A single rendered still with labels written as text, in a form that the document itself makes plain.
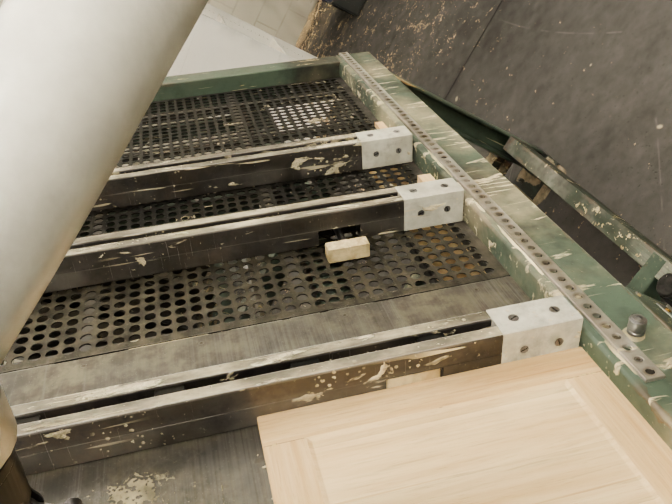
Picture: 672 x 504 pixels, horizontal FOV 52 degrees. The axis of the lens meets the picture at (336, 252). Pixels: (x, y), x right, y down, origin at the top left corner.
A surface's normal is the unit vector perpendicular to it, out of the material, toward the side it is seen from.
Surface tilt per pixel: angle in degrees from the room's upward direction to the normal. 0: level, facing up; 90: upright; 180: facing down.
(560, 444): 58
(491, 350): 90
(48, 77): 81
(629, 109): 0
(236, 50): 90
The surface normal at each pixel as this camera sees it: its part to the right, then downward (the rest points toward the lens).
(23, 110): 0.34, -0.15
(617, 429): -0.05, -0.85
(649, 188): -0.85, -0.30
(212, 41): 0.25, 0.49
